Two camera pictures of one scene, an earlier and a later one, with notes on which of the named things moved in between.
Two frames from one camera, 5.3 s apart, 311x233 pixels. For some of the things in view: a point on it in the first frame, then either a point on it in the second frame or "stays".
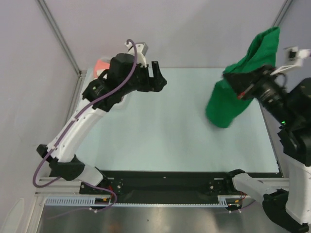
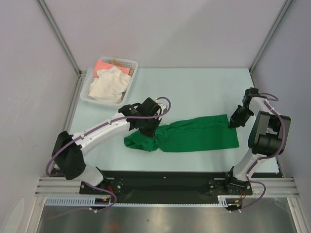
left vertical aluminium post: x=80 y=73 stays
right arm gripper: x=249 y=85 to x=237 y=116
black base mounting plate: x=166 y=183 stays
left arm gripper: x=152 y=84 to x=151 y=133
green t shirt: x=224 y=105 to x=209 y=133
